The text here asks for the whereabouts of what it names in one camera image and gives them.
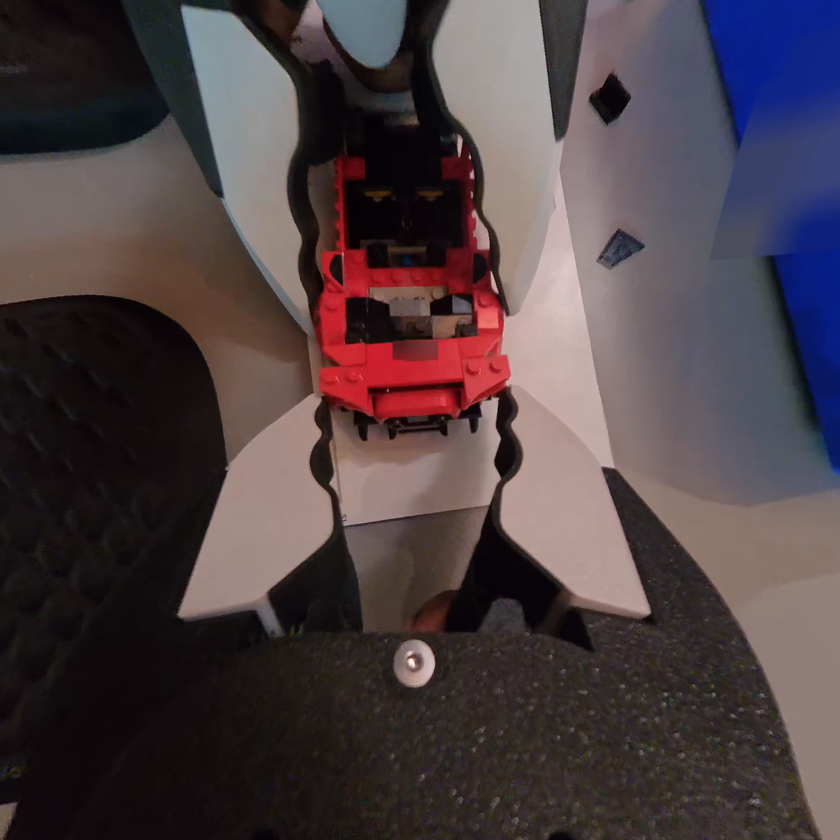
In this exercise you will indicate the red and black lego car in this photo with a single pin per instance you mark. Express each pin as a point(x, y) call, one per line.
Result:
point(407, 355)

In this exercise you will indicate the blue plastic bin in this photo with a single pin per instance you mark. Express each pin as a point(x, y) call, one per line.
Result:
point(807, 328)

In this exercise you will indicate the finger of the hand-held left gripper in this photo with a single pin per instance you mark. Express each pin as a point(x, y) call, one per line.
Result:
point(243, 131)
point(512, 131)

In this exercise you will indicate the small dark wedge lego piece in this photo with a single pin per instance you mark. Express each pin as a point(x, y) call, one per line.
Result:
point(620, 247)

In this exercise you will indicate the small black lego piece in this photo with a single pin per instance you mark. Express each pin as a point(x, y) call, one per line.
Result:
point(608, 96)

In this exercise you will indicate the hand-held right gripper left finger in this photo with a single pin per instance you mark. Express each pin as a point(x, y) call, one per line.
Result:
point(256, 538)

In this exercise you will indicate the lego instruction booklet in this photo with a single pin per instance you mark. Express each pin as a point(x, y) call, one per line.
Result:
point(551, 355)

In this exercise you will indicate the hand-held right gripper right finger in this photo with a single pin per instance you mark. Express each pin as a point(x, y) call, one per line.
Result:
point(571, 538)

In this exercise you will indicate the black quilted chair seat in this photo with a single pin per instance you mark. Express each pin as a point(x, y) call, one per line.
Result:
point(66, 79)
point(92, 499)

